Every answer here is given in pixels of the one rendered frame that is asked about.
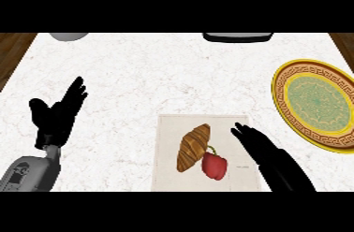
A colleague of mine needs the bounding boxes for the red bell pepper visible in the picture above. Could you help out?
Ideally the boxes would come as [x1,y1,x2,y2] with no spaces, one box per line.
[200,145,228,181]

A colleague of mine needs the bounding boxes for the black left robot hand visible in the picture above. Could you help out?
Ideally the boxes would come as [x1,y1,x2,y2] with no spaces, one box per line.
[28,76,90,151]

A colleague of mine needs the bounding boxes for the grey round object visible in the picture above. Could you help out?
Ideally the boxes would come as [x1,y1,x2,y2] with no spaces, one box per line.
[49,32,90,42]

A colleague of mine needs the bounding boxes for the brown croissant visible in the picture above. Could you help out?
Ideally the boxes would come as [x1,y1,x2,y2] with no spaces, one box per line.
[176,123,213,173]

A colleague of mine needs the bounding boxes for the beige placemat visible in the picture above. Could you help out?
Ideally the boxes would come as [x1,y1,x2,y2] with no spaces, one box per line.
[151,114,262,193]

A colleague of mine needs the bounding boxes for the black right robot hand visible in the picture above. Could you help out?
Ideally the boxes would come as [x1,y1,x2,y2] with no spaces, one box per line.
[230,122,319,193]

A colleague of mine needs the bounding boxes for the yellow patterned plate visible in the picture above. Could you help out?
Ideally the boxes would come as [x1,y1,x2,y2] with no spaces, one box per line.
[270,58,354,154]

